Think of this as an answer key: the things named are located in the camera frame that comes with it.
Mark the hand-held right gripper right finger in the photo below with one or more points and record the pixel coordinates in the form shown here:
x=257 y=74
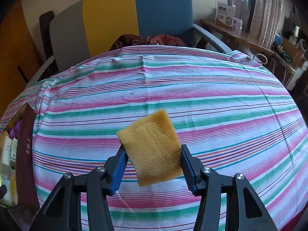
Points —
x=190 y=173

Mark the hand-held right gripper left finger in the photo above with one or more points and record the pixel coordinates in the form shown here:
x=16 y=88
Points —
x=118 y=173

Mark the gold square tin box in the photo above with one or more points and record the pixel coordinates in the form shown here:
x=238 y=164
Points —
x=26 y=149

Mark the small green box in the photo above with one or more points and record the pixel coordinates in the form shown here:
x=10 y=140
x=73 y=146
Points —
x=14 y=149

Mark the purple wrapper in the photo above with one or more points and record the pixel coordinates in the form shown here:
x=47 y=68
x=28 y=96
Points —
x=16 y=128

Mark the white carton box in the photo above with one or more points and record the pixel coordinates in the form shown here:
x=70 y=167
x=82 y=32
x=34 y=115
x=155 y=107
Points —
x=6 y=149

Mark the striped tablecloth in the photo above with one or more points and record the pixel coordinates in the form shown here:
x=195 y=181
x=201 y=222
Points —
x=192 y=101

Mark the dark red cloth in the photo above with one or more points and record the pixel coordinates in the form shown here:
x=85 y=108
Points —
x=154 y=41

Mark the wooden side table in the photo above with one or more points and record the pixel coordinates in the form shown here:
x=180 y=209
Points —
x=240 y=36

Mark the wooden wardrobe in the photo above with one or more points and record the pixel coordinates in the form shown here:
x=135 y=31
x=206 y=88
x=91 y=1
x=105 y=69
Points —
x=14 y=65

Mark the small pink white box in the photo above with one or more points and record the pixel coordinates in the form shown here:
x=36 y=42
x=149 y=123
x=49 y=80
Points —
x=237 y=23

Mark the black rolled mat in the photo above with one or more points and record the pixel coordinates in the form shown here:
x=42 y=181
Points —
x=45 y=33

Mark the white printed box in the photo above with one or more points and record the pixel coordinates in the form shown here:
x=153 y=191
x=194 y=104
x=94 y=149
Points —
x=223 y=13

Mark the grey yellow blue armchair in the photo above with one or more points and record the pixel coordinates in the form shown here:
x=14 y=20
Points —
x=163 y=9

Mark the striped beige curtain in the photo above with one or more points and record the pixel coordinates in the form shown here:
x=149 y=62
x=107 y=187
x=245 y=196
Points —
x=264 y=16

